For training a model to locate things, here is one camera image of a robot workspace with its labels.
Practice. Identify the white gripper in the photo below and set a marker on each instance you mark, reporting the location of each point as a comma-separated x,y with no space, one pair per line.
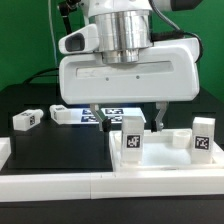
166,71

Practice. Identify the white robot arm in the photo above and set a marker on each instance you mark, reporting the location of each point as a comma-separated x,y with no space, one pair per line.
129,52

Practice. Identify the white fence bar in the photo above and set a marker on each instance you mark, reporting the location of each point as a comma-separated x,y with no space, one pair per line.
5,151
21,188

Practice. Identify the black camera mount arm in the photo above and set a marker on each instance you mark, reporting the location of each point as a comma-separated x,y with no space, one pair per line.
66,7

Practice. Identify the white left fence bar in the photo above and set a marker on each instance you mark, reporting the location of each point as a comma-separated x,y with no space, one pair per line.
5,151

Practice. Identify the white front fence bar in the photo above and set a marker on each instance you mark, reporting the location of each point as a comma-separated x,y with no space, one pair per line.
21,188

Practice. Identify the white sheet with fiducial markers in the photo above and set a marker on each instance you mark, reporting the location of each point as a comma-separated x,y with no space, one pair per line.
85,116

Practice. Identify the white square tabletop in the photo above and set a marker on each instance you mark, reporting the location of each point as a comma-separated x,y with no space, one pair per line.
165,150

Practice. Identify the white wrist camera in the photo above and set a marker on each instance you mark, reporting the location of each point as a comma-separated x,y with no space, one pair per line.
84,40

